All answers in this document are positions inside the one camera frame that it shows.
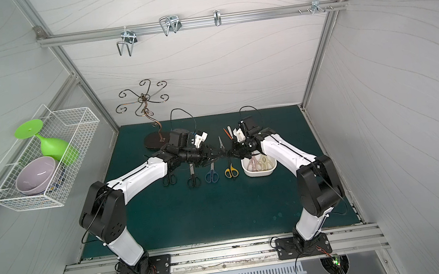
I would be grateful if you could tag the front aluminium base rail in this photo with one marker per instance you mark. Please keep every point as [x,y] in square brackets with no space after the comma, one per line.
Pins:
[241,253]

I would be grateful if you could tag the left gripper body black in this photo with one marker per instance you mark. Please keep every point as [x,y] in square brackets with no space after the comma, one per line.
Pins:
[207,152]

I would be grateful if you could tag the right end metal hook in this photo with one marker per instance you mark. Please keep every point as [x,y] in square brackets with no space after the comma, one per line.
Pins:
[315,8]

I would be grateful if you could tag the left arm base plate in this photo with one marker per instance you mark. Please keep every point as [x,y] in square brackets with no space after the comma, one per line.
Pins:
[143,268]

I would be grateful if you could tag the green plastic goblet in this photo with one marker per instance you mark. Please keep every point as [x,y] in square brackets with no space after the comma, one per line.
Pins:
[58,149]

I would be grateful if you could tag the horizontal aluminium rail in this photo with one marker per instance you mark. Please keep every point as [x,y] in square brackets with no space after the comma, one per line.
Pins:
[187,24]

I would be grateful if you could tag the small flat metal hook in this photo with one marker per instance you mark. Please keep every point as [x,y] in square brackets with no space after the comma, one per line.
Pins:
[217,18]

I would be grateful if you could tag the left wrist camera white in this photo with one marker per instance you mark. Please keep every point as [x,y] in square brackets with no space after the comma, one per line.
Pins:
[199,138]

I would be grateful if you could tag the blue handled scissors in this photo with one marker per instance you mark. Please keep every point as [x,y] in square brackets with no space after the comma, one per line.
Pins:
[212,176]

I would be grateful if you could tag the black handled steel scissors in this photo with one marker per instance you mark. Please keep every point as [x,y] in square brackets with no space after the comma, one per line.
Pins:
[194,181]

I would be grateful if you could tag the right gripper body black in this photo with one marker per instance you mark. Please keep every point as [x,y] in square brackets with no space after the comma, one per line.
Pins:
[239,149]

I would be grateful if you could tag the dark grey handled scissors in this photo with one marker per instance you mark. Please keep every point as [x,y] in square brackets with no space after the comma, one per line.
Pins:
[223,151]

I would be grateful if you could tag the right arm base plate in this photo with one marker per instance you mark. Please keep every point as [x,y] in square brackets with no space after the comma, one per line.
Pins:
[303,246]

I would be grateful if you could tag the orange stick utensil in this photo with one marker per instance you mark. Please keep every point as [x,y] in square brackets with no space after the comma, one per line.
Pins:
[228,134]

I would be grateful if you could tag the pink kitchen scissors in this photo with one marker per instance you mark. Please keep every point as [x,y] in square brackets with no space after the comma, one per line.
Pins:
[253,165]

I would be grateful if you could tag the small all-black scissors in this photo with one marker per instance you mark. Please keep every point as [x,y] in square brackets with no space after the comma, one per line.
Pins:
[169,179]

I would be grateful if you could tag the white wire basket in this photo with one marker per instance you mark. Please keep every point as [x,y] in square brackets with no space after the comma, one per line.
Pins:
[77,127]

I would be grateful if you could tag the metal spoon white handle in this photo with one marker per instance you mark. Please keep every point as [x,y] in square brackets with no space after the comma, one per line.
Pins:
[230,132]

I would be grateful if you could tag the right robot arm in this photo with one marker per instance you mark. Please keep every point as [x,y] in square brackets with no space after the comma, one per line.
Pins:
[318,182]

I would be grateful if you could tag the looped metal hook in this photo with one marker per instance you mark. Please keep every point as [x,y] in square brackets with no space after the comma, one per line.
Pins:
[170,23]

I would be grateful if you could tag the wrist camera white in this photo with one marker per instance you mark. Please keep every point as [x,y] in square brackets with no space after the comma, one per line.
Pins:
[239,135]
[199,138]

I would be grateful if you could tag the purple bowl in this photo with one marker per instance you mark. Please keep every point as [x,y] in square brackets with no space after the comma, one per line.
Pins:
[36,176]

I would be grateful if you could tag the double prong metal hook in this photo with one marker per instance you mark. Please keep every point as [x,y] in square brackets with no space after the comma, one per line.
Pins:
[127,41]

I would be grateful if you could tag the white storage box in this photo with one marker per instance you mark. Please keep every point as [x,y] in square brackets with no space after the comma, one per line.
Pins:
[245,162]

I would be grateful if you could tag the yellow black handled scissors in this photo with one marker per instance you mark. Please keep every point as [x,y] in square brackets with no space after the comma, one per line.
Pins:
[231,172]

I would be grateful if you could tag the cream handled scissors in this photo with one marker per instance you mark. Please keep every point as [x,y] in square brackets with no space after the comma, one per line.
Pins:
[265,163]

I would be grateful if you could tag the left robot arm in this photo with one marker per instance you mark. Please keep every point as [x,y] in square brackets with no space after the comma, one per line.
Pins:
[104,211]

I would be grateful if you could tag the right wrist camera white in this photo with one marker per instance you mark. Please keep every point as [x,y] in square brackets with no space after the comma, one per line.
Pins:
[239,135]

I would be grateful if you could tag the brown wire jewelry stand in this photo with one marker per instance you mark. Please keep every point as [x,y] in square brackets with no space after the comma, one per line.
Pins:
[155,140]

